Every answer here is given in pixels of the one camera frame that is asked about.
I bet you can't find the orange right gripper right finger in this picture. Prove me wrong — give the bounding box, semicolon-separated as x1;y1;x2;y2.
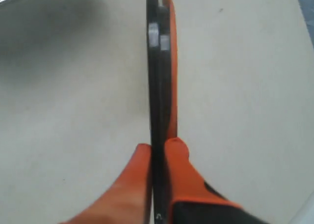
165;138;260;224

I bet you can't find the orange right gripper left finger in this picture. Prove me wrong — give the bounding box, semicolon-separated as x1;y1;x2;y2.
65;144;151;224

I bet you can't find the dark transparent lunch box lid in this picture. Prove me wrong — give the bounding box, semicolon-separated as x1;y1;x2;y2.
146;0;178;224

